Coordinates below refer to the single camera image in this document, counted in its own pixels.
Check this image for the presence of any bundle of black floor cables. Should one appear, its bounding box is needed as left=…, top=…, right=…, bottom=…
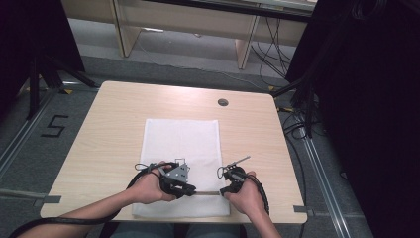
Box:
left=250, top=16, right=294, bottom=81

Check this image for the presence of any black metal stand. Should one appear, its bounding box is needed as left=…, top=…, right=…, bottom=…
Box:
left=270, top=74, right=319, bottom=139
left=27, top=54, right=100, bottom=121

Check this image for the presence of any grey metal floor rail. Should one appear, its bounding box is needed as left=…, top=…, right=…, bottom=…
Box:
left=0, top=88, right=57, bottom=180
left=297, top=127, right=353, bottom=238

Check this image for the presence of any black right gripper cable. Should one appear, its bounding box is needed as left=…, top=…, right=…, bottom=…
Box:
left=216, top=164, right=270, bottom=216

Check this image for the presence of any black curtain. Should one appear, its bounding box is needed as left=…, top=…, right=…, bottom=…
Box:
left=284, top=0, right=420, bottom=238
left=0, top=0, right=86, bottom=115

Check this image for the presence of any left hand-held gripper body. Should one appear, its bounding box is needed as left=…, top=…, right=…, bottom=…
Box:
left=159, top=157, right=192, bottom=199

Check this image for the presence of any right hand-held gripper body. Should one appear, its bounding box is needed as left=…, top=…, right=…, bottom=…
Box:
left=217, top=155, right=252, bottom=188

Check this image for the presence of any person's right hand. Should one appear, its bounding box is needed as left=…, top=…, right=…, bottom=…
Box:
left=224, top=170, right=267, bottom=218

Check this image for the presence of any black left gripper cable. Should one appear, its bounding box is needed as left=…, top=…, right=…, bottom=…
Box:
left=8, top=161, right=181, bottom=238

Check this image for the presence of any light wooden desk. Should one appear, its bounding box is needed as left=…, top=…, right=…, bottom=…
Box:
left=60, top=0, right=319, bottom=70

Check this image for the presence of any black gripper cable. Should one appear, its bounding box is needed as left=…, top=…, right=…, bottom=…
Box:
left=8, top=161, right=181, bottom=238
left=216, top=164, right=270, bottom=216

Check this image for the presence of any white cloth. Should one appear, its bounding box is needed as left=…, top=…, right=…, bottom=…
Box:
left=131, top=118, right=232, bottom=219

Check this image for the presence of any person's left hand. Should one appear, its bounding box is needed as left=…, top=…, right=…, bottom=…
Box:
left=127, top=160, right=178, bottom=205

